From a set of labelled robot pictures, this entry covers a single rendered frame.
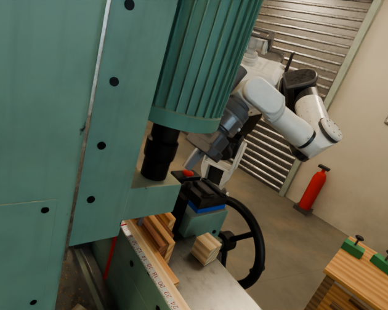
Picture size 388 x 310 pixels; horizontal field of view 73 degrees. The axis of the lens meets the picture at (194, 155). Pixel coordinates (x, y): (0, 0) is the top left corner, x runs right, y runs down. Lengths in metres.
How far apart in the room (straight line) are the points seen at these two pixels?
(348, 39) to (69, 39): 3.32
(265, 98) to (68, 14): 0.51
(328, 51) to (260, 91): 2.84
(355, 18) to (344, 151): 1.40
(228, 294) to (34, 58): 0.51
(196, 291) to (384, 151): 2.92
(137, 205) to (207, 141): 0.26
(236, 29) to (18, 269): 0.41
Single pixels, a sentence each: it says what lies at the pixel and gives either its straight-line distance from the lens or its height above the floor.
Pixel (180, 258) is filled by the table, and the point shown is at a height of 0.90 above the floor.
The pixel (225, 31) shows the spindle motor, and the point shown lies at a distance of 0.40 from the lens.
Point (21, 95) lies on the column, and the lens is 0.28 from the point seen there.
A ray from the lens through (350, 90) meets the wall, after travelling 3.39.
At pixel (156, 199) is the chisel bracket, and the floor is 1.04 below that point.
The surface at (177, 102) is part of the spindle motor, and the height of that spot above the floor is 1.24.
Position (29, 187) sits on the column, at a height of 1.14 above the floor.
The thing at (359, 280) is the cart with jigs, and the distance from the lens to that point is 1.71.
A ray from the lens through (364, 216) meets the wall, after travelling 3.43.
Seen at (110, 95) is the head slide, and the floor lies 1.23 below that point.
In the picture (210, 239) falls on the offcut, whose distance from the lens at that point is 0.63.
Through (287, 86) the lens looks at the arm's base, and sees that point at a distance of 1.00.
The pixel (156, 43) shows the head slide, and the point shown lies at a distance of 0.35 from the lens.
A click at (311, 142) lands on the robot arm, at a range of 0.78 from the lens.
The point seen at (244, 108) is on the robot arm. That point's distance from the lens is 0.68.
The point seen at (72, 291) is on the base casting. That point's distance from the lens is 0.66.
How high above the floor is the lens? 1.31
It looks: 20 degrees down
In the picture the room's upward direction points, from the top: 19 degrees clockwise
